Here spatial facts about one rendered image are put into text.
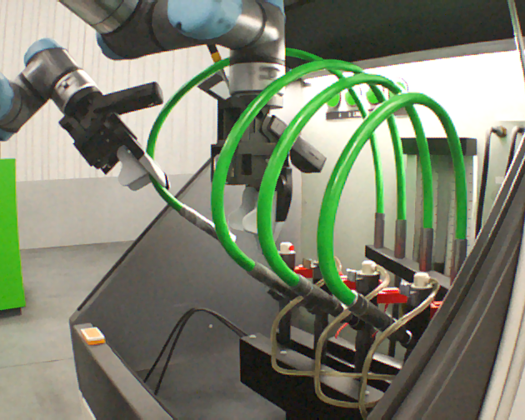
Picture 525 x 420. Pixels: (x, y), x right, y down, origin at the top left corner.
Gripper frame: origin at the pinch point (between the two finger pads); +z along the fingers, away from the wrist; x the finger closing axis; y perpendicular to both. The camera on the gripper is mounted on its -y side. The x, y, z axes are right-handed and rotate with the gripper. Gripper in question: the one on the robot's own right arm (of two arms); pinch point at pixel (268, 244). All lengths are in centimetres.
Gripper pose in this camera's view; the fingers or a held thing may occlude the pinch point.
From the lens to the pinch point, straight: 65.9
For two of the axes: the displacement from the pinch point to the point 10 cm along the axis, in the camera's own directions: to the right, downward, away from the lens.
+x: 5.7, 0.9, -8.2
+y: -8.2, 0.6, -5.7
